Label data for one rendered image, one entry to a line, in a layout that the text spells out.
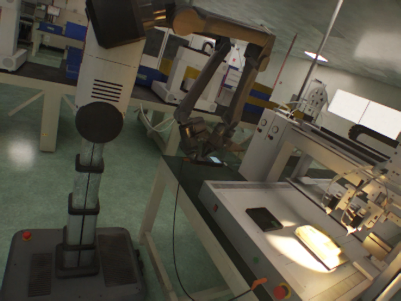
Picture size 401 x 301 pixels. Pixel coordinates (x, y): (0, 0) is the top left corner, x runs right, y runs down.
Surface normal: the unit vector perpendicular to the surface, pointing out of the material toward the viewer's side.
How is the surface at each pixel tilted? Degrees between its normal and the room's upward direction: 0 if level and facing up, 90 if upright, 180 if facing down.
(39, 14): 42
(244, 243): 90
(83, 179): 90
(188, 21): 112
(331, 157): 90
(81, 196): 90
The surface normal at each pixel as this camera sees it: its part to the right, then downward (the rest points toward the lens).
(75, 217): 0.45, 0.47
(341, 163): -0.81, -0.09
